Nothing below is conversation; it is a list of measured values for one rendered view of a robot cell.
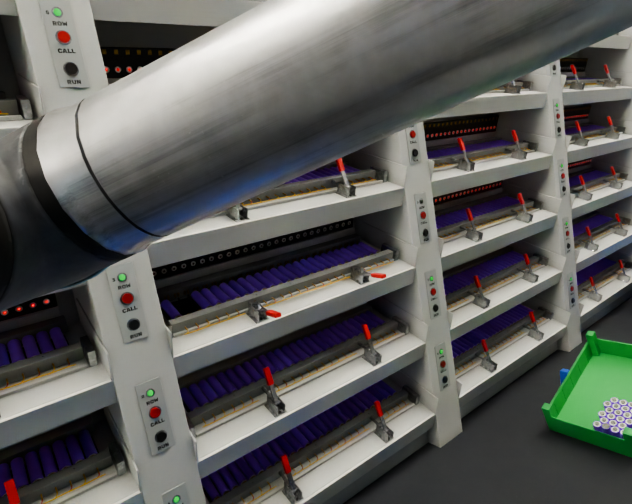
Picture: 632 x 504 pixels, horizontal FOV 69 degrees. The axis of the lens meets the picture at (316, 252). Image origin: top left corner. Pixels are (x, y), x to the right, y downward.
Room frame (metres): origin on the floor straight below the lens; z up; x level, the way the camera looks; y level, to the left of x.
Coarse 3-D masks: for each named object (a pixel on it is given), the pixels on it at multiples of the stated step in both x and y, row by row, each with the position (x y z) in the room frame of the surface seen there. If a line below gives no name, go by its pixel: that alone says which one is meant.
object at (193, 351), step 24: (312, 240) 1.11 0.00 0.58; (360, 240) 1.21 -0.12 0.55; (384, 240) 1.15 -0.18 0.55; (216, 264) 0.97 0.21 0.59; (240, 264) 1.00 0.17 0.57; (408, 264) 1.09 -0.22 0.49; (336, 288) 0.97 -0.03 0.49; (360, 288) 0.97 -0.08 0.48; (384, 288) 1.03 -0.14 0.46; (288, 312) 0.87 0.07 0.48; (312, 312) 0.90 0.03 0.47; (336, 312) 0.95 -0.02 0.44; (168, 336) 0.72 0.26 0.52; (192, 336) 0.79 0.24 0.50; (216, 336) 0.79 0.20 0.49; (240, 336) 0.80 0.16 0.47; (264, 336) 0.84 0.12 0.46; (192, 360) 0.75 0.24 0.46; (216, 360) 0.78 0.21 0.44
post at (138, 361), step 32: (32, 0) 0.69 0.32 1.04; (32, 32) 0.68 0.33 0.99; (96, 32) 0.73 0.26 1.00; (32, 64) 0.67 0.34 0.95; (96, 64) 0.72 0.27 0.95; (64, 96) 0.69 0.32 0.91; (96, 288) 0.68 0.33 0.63; (96, 320) 0.69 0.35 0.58; (160, 320) 0.72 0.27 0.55; (128, 352) 0.69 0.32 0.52; (160, 352) 0.72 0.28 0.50; (128, 384) 0.68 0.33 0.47; (128, 416) 0.68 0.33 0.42; (128, 448) 0.69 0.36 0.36; (192, 448) 0.73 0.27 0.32; (160, 480) 0.69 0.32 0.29; (192, 480) 0.72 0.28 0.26
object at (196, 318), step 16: (368, 256) 1.07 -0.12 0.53; (384, 256) 1.08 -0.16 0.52; (320, 272) 0.98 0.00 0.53; (336, 272) 1.00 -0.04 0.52; (272, 288) 0.91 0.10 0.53; (288, 288) 0.92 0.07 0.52; (304, 288) 0.95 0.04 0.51; (224, 304) 0.85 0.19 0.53; (240, 304) 0.86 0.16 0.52; (176, 320) 0.79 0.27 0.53; (192, 320) 0.80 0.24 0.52; (208, 320) 0.82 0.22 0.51; (224, 320) 0.82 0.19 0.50
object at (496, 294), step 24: (480, 264) 1.46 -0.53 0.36; (504, 264) 1.47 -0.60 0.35; (528, 264) 1.40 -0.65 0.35; (552, 264) 1.50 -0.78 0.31; (456, 288) 1.30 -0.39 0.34; (480, 288) 1.25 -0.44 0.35; (504, 288) 1.35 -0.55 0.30; (528, 288) 1.36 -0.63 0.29; (456, 312) 1.21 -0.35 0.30; (480, 312) 1.22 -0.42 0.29; (456, 336) 1.16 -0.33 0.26
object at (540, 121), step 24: (552, 96) 1.50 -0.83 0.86; (504, 120) 1.61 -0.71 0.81; (528, 120) 1.54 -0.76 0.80; (552, 120) 1.49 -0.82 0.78; (552, 168) 1.49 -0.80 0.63; (504, 192) 1.63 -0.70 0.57; (552, 192) 1.49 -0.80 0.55; (528, 240) 1.57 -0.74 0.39; (552, 240) 1.50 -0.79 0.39; (552, 288) 1.51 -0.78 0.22; (576, 288) 1.53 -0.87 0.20; (576, 312) 1.52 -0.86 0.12; (576, 336) 1.51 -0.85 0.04
